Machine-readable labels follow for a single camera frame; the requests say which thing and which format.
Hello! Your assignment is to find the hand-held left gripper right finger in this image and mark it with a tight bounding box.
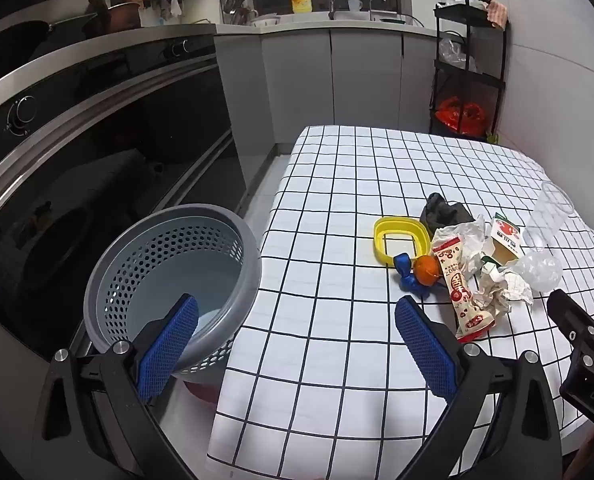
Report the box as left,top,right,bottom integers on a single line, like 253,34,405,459
394,296,563,480

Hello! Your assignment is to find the dark grey cloth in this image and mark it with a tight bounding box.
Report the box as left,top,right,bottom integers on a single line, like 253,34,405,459
419,193,474,235

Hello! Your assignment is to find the white black-grid tablecloth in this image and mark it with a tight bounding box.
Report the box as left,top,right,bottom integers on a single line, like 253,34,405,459
206,125,594,480

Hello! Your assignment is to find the grey kitchen cabinet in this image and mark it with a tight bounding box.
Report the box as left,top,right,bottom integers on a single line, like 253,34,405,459
214,22,440,186

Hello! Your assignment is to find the black glass stove cabinet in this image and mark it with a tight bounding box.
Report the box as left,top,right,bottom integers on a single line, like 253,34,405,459
0,25,250,361

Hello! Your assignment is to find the red white snack wrapper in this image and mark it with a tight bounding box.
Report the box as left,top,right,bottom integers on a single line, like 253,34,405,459
430,236,495,343

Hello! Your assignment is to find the brown cooking pot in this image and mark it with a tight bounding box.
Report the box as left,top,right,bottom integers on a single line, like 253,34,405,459
108,2,142,31

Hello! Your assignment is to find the black shelf rack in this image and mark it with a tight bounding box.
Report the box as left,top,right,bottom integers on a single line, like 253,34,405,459
428,0,510,142

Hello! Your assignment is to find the small orange fruit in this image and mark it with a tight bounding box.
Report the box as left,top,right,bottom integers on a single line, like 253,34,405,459
413,255,439,286

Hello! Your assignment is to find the clear plastic cup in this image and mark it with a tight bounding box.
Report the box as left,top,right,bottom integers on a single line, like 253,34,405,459
524,180,575,252

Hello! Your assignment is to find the black wok pan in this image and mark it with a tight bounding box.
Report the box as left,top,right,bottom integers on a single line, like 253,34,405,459
0,12,98,47

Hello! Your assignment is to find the white red green carton box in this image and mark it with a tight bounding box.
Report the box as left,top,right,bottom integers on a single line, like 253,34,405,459
482,212,524,267

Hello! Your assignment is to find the red stool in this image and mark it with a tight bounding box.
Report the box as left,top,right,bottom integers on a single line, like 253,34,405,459
184,381,223,406

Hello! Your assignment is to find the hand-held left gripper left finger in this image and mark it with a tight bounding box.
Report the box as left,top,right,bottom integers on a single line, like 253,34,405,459
32,294,200,480

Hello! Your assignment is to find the red plastic bag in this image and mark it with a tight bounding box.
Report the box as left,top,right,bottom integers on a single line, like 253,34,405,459
437,96,488,138

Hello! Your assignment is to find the orange checked cloth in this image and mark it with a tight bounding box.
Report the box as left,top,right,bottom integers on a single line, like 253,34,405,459
486,0,508,30

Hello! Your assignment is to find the large black stove knob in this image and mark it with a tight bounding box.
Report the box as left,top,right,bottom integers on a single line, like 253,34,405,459
7,95,40,136

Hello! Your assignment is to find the yellow plastic ring frame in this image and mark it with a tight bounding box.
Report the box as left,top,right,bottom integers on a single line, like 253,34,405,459
373,216,431,267

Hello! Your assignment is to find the grey perforated plastic basket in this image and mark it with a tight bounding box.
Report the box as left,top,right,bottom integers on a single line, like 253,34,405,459
83,203,263,380

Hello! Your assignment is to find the white paper ball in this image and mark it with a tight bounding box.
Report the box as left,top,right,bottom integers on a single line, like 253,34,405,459
470,262,534,317

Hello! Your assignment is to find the blue foil wrapper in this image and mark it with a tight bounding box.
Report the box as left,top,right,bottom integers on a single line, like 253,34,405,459
393,253,430,297

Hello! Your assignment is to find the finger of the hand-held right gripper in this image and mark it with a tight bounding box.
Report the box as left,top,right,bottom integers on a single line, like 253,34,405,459
546,288,594,361

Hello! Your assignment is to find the clear plastic film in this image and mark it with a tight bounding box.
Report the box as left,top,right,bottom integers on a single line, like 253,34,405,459
514,251,563,293

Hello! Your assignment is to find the clear plastic bag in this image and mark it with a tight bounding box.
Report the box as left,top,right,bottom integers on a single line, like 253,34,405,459
438,35,478,73

